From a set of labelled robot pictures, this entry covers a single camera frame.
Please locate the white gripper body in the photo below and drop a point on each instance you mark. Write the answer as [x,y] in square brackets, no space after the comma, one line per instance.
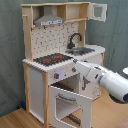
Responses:
[86,69]

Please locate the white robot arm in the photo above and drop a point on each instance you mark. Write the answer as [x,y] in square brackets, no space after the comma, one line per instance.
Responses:
[115,84]

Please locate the wooden toy kitchen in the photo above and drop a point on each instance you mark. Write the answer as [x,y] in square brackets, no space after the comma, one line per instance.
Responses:
[46,40]

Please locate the grey metal sink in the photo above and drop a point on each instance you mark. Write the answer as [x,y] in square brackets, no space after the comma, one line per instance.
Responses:
[79,51]

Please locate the black toy faucet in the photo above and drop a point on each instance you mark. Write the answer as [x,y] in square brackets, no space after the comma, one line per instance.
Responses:
[72,39]

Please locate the left stove knob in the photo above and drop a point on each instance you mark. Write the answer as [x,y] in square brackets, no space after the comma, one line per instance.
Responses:
[56,75]

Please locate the black stovetop red burners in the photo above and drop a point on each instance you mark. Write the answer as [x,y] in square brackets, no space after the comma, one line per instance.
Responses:
[52,59]

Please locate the white oven door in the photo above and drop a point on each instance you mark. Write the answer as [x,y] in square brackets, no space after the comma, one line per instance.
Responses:
[63,102]

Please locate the white microwave cabinet door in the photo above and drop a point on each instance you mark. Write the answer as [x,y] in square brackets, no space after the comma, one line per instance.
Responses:
[97,11]

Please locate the grey range hood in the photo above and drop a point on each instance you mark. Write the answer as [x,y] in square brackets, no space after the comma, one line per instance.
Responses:
[48,18]

